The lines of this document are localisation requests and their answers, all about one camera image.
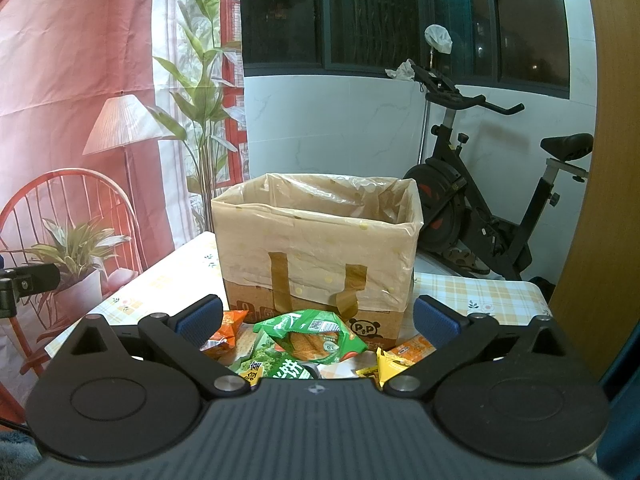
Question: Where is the orange snack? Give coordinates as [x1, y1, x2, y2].
[390, 335, 435, 364]

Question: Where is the orange snack packet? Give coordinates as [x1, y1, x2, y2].
[201, 310, 250, 360]

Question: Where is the green vegetable snack bag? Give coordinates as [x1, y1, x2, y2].
[230, 330, 312, 387]

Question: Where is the large green snack bag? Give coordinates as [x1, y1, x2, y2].
[253, 309, 368, 364]

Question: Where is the yellow snack packet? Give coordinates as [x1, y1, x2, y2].
[356, 348, 413, 390]

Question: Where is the black exercise bike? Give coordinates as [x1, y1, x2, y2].
[406, 62, 594, 281]

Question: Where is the cardboard box with plastic liner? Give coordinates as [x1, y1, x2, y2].
[212, 174, 423, 349]

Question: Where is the wooden door panel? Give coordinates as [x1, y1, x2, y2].
[551, 0, 639, 378]

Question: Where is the dark window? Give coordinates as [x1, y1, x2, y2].
[241, 0, 570, 98]

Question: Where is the printed wall backdrop cloth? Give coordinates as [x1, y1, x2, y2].
[1, 0, 247, 422]

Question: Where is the crumpled cloth on handlebar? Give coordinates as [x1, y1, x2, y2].
[385, 58, 416, 81]

